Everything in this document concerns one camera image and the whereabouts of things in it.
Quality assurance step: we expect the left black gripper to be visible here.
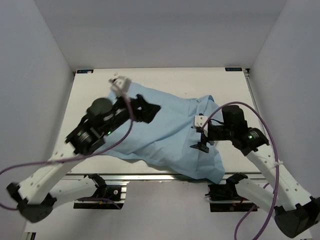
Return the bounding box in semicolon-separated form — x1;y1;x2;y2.
103;90;162;135

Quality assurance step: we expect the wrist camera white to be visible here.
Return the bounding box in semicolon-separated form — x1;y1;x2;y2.
109;76;132;96
192;115;209;134

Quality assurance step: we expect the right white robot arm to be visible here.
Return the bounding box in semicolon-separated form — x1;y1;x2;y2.
192;102;320;239

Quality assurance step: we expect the right blue table sticker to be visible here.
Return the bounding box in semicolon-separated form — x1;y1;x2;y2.
224;67;243;72

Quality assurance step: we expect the left blue table sticker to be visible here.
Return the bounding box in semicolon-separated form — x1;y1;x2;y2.
76;69;94;74

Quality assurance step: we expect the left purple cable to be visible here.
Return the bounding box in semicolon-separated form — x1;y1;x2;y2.
0;79;136;211

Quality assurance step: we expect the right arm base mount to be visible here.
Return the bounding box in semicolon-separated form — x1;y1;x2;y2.
205;172;257;213

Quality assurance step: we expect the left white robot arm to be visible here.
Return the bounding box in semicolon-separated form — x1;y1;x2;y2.
6;94;161;223

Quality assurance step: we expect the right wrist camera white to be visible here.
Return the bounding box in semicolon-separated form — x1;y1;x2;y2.
192;115;209;134

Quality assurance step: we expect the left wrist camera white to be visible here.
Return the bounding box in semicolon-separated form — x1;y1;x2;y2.
109;76;132;96

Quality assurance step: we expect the purple cable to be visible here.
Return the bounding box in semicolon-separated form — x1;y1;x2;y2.
0;79;136;211
203;101;280;240

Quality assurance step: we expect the light blue pillowcase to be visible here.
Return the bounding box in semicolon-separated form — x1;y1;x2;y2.
99;82;225;184

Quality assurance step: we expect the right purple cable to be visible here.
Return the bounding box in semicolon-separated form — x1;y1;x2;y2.
203;101;280;240

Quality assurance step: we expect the blue table sticker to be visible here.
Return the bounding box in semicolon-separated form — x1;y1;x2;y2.
76;69;94;74
224;67;243;72

